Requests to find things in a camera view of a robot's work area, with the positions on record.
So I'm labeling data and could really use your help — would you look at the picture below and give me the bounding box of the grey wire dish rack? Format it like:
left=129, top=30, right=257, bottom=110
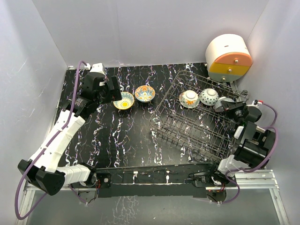
left=150, top=70, right=248, bottom=162

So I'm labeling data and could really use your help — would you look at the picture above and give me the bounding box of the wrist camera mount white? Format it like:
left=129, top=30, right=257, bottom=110
left=84, top=63, right=105, bottom=75
left=251, top=99, right=263, bottom=108

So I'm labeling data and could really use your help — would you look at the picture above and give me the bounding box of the aluminium frame rail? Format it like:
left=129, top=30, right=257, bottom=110
left=17, top=170, right=290, bottom=225

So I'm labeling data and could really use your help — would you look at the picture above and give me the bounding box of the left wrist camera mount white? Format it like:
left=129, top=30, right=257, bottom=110
left=84, top=63, right=105, bottom=75

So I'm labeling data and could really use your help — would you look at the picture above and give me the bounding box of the blue wave pattern bowl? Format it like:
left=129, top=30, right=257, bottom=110
left=199, top=88, right=219, bottom=106

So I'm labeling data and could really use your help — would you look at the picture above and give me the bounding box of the white round drawer cabinet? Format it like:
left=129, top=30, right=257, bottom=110
left=205, top=34, right=253, bottom=82

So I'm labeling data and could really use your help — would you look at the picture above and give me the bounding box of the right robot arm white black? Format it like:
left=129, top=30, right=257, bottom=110
left=209, top=97, right=278, bottom=186

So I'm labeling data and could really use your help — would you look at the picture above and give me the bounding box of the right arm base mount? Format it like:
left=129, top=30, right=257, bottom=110
left=185, top=171, right=236, bottom=202

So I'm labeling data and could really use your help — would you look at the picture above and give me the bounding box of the orange blue floral bowl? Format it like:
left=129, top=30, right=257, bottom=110
left=135, top=85, right=156, bottom=103

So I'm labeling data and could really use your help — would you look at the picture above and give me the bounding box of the orange flower leaf bowl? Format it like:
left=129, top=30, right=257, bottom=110
left=179, top=90, right=200, bottom=108

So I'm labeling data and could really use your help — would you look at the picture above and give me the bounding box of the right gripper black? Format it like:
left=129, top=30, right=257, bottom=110
left=221, top=101, right=248, bottom=124

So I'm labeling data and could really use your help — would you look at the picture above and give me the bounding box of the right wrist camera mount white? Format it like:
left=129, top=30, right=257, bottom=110
left=251, top=99, right=263, bottom=108

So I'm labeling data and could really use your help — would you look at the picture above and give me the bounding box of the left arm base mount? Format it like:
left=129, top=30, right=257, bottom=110
left=68, top=172, right=111, bottom=204

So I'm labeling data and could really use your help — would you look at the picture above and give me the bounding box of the red rim grey pattern bowl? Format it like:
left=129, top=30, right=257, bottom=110
left=214, top=97, right=234, bottom=113

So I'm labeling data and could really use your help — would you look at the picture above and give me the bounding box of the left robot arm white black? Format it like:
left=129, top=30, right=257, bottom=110
left=18, top=72, right=122, bottom=195

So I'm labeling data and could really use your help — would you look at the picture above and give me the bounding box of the yellow sun pattern bowl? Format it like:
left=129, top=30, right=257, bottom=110
left=113, top=92, right=135, bottom=110

